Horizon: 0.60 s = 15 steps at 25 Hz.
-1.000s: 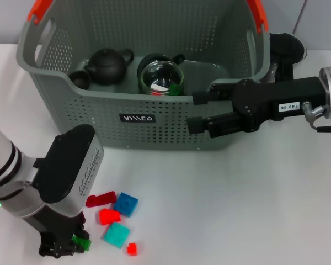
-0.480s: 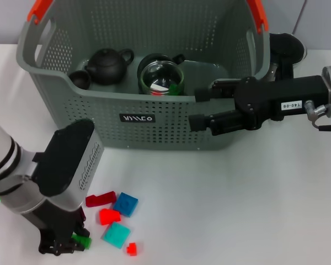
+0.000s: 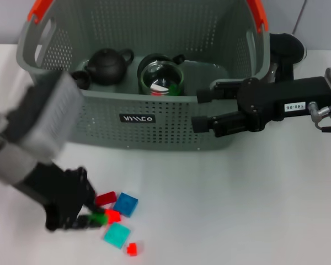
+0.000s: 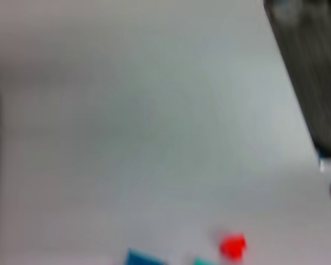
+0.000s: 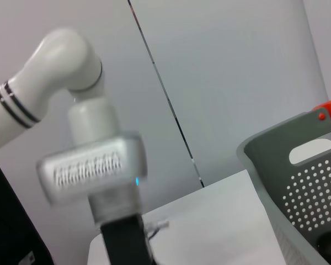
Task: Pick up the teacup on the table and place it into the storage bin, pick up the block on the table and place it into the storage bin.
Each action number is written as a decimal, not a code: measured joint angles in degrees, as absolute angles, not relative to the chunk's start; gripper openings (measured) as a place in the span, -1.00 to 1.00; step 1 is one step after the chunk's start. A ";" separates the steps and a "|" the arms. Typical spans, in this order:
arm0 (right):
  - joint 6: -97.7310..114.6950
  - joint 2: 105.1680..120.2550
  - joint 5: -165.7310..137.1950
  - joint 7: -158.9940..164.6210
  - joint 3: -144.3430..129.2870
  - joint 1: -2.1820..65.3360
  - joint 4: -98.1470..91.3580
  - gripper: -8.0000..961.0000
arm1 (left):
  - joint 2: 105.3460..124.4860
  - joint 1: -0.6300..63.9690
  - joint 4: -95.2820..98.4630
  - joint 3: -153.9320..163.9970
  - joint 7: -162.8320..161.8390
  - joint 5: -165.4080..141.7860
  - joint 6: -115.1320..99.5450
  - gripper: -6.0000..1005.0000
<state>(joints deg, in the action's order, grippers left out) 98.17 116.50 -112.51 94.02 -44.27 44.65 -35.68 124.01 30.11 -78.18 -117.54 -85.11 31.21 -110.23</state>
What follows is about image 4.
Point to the blue toy plate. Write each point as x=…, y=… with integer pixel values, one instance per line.
x=138, y=259

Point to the small red toy brick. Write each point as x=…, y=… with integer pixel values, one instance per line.
x=231, y=247

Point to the cyan toy plate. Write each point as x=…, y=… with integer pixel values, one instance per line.
x=205, y=262

